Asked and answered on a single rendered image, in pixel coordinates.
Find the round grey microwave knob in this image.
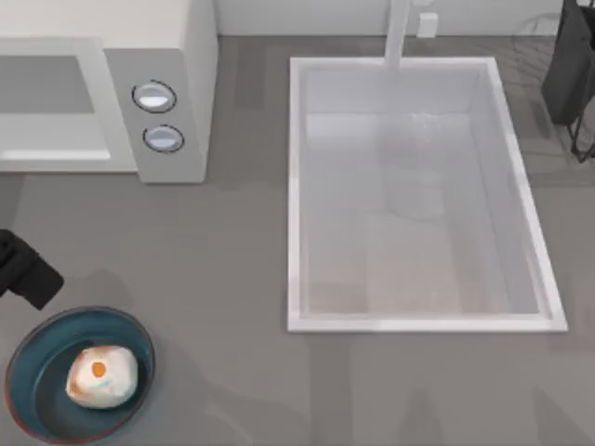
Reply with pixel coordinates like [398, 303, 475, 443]
[131, 79, 178, 113]
[142, 124, 185, 154]

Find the dark blue plate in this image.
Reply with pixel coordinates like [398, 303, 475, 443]
[4, 305, 157, 446]

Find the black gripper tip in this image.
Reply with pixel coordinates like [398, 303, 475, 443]
[0, 228, 65, 311]

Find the tall white tap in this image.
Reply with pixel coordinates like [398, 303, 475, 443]
[383, 0, 412, 71]

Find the white bun with orange spot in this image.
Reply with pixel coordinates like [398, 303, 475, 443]
[65, 344, 139, 411]

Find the pale microwave oven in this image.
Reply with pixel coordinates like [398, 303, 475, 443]
[0, 0, 218, 186]

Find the small white wall socket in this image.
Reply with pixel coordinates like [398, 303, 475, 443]
[417, 12, 439, 39]

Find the white sink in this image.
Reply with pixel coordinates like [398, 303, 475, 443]
[286, 56, 569, 334]

